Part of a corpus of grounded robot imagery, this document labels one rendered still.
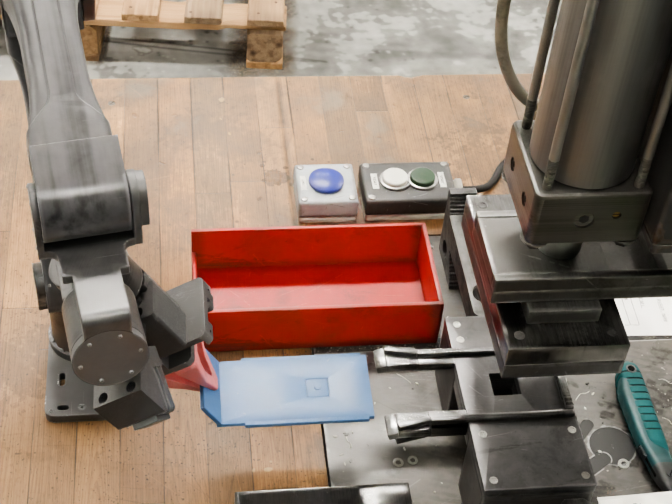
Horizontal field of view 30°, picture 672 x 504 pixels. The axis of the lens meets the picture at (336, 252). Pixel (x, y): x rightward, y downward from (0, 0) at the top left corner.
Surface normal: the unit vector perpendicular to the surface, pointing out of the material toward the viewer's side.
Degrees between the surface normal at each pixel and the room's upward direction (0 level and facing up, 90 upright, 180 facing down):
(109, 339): 86
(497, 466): 0
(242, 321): 90
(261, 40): 90
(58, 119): 20
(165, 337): 92
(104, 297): 4
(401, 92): 0
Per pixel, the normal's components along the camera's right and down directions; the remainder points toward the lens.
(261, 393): 0.05, -0.69
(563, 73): -0.87, 0.30
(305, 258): 0.11, 0.70
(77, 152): 0.15, -0.44
